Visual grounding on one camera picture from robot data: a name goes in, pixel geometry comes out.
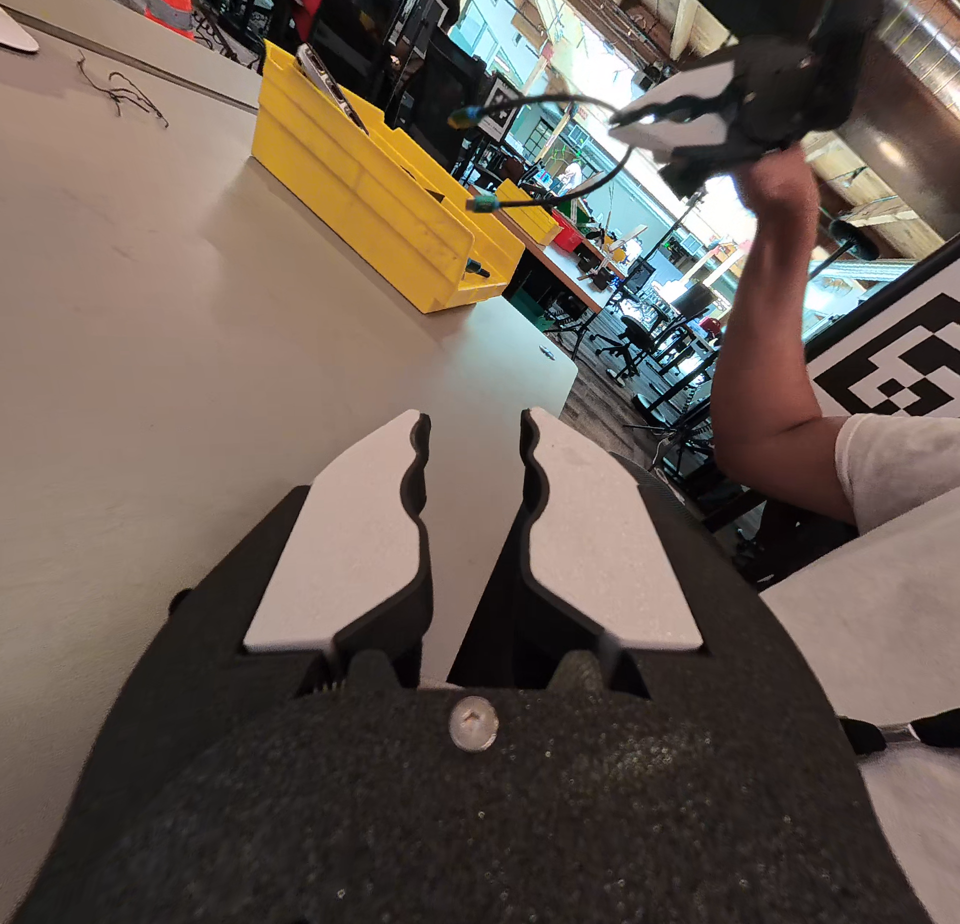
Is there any silver device with ports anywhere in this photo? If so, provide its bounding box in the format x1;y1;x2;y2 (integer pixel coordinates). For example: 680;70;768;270
295;42;371;136

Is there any yellow plastic bin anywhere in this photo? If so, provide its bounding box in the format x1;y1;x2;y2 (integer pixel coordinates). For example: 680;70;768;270
251;39;526;315

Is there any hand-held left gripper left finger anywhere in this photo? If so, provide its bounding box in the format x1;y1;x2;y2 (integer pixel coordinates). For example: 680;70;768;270
241;408;436;685

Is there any person's right forearm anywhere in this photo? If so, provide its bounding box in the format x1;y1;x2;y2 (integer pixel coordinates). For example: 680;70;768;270
708;226;860;524

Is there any silver ceiling duct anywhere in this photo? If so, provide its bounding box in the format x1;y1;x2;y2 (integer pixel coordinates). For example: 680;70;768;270
810;0;960;119

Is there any white desk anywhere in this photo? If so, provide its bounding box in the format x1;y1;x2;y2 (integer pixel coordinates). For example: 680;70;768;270
0;0;580;918

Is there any white panel stand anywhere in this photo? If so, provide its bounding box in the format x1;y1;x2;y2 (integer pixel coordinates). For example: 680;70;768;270
0;5;41;56

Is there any small black white marker tag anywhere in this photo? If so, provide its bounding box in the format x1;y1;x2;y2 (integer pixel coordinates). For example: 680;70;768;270
478;76;526;142

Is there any large black white marker board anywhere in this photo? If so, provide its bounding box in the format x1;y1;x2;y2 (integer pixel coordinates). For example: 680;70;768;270
804;235;960;420

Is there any person's right hand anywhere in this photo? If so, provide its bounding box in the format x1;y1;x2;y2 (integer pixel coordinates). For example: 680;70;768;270
735;145;824;244

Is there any background work table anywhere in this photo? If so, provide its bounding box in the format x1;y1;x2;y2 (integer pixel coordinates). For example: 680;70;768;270
480;189;630;321

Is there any black office chair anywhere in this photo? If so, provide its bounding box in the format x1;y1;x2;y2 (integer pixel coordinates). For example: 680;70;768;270
594;315;663;387

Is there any person's white shirt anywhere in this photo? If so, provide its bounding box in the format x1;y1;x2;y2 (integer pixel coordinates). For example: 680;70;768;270
759;412;960;924

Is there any small yellow bin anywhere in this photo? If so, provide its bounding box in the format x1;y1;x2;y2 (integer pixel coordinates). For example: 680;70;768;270
493;179;563;247

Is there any orange traffic cone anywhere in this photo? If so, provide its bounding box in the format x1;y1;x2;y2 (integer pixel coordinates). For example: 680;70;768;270
144;0;198;41

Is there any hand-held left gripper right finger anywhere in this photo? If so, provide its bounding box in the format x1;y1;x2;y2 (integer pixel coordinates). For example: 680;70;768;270
448;406;706;689

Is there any black mesh chair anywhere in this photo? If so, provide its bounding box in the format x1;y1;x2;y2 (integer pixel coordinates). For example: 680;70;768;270
306;0;438;119

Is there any black cable with teal connectors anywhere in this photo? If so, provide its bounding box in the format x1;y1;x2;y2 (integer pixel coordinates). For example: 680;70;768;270
448;95;640;215

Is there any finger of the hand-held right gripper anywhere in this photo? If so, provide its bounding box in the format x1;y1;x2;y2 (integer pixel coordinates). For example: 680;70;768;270
609;55;744;126
607;110;740;166

